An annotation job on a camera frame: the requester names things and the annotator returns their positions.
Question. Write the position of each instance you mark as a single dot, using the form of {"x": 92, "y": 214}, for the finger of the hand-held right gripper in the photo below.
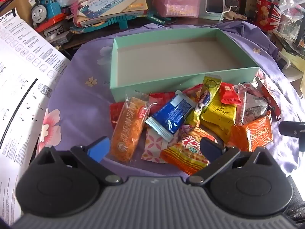
{"x": 292, "y": 128}

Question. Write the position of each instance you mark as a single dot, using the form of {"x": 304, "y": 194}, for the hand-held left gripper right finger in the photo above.
{"x": 209, "y": 148}

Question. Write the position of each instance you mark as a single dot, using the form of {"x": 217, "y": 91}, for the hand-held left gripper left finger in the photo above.
{"x": 99, "y": 148}

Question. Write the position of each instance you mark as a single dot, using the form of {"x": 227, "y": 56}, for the red yellow noodle snack packet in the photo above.
{"x": 188, "y": 152}

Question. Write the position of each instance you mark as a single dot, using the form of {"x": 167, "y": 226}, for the orange cake packet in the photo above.
{"x": 128, "y": 128}

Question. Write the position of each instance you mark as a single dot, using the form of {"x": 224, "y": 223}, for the yellow square snack packet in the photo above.
{"x": 220, "y": 114}

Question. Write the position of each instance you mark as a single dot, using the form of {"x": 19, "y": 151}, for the translucent red snack packet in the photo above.
{"x": 270, "y": 100}

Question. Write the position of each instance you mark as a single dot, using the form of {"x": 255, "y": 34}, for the orange square snack packet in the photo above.
{"x": 255, "y": 133}

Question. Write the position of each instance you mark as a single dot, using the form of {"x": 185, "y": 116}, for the silver foil snack packet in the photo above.
{"x": 255, "y": 107}

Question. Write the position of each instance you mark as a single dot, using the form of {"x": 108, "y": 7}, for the blue snack packet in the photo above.
{"x": 170, "y": 114}

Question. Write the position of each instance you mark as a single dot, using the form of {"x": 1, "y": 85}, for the pink patterned white packet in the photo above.
{"x": 153, "y": 148}

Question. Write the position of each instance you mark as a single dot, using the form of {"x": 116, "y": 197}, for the small red candy packet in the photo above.
{"x": 228, "y": 94}

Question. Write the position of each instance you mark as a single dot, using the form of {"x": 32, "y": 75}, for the yellow-green long packet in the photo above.
{"x": 211, "y": 84}

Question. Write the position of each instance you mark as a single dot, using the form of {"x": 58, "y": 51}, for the mint green cardboard box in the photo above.
{"x": 171, "y": 57}

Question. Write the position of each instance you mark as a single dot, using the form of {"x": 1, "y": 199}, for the purple floral cloth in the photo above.
{"x": 78, "y": 105}

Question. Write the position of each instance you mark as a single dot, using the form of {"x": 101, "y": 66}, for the white side table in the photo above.
{"x": 295, "y": 76}

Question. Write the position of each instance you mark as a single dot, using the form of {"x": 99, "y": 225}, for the white power strip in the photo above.
{"x": 283, "y": 60}

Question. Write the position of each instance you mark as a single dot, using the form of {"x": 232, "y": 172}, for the cream cardboard box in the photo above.
{"x": 296, "y": 59}

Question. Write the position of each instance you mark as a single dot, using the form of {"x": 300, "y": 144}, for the white printed instruction sheet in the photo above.
{"x": 21, "y": 76}

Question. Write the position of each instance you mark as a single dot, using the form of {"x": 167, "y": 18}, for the red biscuit tin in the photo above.
{"x": 266, "y": 14}

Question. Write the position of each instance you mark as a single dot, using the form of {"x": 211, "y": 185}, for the black lettered box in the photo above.
{"x": 56, "y": 34}

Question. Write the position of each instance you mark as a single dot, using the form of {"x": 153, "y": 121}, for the beige toy hand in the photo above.
{"x": 236, "y": 16}

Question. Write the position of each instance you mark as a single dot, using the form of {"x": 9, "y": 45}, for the large clear plastic bag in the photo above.
{"x": 293, "y": 0}

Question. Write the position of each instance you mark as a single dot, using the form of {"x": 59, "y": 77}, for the teal plastic toy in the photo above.
{"x": 124, "y": 20}

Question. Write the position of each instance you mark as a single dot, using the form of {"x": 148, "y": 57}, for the mint green appliance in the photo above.
{"x": 213, "y": 4}

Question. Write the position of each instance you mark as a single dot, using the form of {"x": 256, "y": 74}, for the blue toy train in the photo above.
{"x": 46, "y": 9}

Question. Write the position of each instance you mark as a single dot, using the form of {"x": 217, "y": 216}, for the drawing mat toy box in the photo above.
{"x": 112, "y": 0}

